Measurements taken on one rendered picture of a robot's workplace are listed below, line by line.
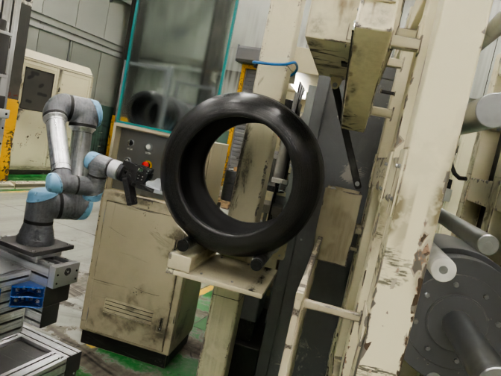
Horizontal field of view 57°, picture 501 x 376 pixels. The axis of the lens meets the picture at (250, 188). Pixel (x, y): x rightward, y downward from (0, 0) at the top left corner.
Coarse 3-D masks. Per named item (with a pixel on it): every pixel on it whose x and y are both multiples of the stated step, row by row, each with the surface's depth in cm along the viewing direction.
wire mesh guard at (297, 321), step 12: (312, 252) 154; (312, 264) 137; (312, 276) 193; (300, 288) 112; (300, 300) 108; (300, 312) 139; (300, 324) 178; (288, 336) 109; (288, 348) 109; (288, 360) 109; (288, 372) 150
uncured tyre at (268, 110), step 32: (224, 96) 162; (256, 96) 160; (192, 128) 162; (224, 128) 189; (288, 128) 155; (192, 160) 192; (320, 160) 160; (192, 192) 192; (320, 192) 163; (192, 224) 164; (224, 224) 191; (256, 224) 189; (288, 224) 157
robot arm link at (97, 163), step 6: (90, 156) 181; (96, 156) 181; (102, 156) 181; (84, 162) 181; (90, 162) 180; (96, 162) 180; (102, 162) 179; (108, 162) 179; (90, 168) 181; (96, 168) 180; (102, 168) 179; (90, 174) 181; (96, 174) 181; (102, 174) 181
